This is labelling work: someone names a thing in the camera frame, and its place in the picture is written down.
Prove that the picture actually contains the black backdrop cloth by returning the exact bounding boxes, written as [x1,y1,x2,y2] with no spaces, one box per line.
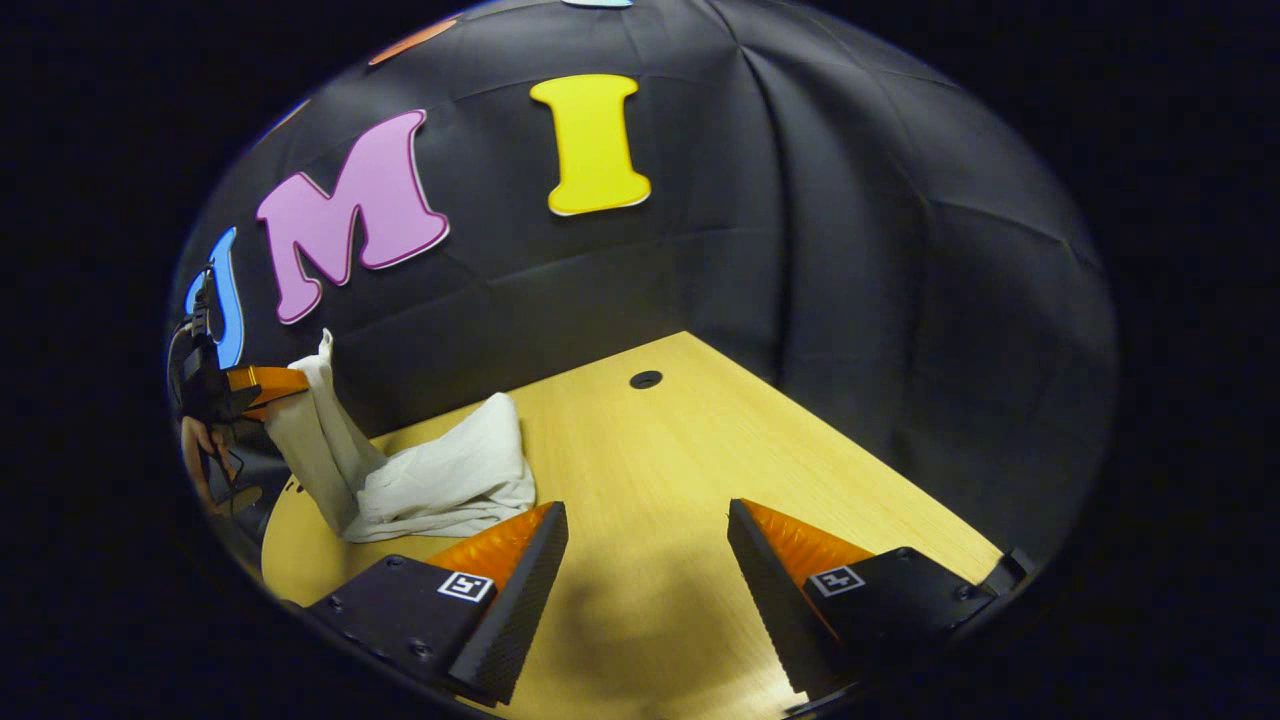
[165,0,1119,571]

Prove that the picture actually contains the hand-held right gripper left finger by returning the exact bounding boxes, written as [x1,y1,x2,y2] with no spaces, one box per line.
[298,500,570,707]

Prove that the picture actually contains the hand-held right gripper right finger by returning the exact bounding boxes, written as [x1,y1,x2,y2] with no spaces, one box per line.
[726,497,1037,699]

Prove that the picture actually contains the white jeans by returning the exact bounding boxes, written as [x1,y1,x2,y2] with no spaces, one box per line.
[262,328,538,544]

